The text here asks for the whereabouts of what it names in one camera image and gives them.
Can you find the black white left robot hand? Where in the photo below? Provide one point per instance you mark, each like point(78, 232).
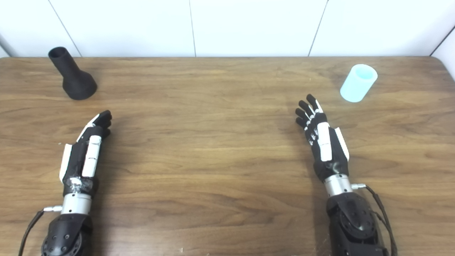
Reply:
point(76, 160)

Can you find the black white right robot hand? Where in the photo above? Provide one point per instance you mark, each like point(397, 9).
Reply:
point(330, 153)

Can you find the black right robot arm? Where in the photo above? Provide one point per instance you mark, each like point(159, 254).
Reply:
point(352, 224)

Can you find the black funnel-shaped nozzle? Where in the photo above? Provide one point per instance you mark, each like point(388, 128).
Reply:
point(76, 83)

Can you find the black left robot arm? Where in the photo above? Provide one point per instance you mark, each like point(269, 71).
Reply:
point(69, 231)

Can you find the light blue cylinder cup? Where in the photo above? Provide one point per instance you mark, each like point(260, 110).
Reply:
point(355, 87)

